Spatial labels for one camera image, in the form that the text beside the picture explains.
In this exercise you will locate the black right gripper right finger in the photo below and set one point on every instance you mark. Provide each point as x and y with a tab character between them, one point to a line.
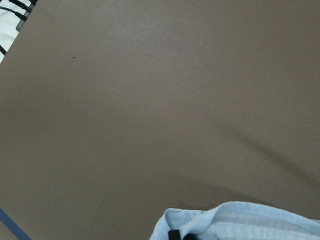
189	236

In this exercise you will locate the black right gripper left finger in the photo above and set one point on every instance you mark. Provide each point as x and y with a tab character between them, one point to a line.
174	234

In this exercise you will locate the light blue button-up shirt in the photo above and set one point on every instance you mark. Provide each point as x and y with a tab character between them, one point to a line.
237	220

